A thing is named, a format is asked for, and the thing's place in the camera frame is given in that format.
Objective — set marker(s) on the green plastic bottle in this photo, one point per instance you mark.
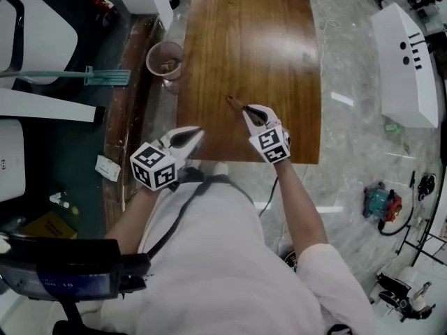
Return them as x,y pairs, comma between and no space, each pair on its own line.
392,128

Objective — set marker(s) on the person's right forearm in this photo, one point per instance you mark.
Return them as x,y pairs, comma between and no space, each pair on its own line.
300,208

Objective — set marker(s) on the long white cabinet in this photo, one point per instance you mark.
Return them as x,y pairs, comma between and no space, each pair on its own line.
405,93

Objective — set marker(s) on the person's left forearm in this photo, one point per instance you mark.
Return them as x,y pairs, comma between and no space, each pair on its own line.
129,218

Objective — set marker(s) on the brown-framed eyeglasses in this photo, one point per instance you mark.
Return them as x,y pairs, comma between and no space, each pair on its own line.
234,102

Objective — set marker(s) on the teal and red vacuum cleaner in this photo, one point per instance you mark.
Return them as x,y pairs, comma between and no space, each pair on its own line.
379,201

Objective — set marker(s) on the pink waste basket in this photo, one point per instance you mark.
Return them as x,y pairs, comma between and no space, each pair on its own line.
164,61

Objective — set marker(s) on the green flat mop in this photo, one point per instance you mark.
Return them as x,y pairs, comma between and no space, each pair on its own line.
111,77

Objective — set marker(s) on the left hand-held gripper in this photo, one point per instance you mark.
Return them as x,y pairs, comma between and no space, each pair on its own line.
153,167

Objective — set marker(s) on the large white machine housing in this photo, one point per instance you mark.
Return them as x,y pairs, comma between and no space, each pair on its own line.
45,37

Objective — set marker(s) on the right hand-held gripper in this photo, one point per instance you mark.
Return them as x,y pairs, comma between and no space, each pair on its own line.
272,145

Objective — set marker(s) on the black monitor screen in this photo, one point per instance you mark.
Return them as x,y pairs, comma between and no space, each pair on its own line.
70,284

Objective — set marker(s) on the white rounded appliance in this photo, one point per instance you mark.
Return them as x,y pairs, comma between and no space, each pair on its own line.
12,159

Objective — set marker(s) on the person's right white shoe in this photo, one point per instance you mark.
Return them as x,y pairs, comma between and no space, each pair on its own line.
220,168

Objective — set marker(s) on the yellow cardboard box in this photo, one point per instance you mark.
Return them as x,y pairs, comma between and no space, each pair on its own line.
49,227

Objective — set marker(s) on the worn brown wooden plank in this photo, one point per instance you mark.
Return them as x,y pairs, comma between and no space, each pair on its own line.
129,117

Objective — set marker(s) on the small white bottle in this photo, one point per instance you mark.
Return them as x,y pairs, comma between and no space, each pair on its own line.
58,200

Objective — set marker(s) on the white paper label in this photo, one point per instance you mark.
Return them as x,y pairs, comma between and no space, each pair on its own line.
107,167

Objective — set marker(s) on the black monitor stand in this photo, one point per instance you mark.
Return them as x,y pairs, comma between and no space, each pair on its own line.
71,318

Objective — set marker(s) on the small red device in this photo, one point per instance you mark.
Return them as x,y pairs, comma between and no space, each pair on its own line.
104,10

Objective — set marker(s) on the black metal frame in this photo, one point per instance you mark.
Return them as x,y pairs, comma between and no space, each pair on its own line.
422,246

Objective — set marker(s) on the person's white shirt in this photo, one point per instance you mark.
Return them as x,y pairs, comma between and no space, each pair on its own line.
216,257

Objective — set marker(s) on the black round device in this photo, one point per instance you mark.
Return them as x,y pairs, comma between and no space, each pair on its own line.
426,186

